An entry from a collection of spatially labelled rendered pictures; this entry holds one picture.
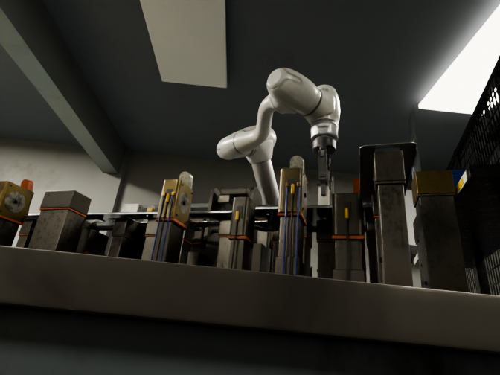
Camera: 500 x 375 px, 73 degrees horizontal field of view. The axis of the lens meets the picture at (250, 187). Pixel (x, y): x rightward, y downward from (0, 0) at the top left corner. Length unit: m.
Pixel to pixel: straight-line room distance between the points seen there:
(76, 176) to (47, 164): 0.45
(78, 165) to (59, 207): 3.88
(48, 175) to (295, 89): 4.42
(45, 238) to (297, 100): 0.88
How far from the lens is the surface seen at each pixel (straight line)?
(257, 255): 1.04
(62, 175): 5.11
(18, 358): 0.34
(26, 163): 5.42
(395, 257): 0.61
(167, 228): 0.95
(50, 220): 1.23
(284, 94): 1.08
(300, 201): 0.81
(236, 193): 1.33
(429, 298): 0.30
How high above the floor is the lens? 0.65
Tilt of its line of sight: 24 degrees up
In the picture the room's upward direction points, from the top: 6 degrees clockwise
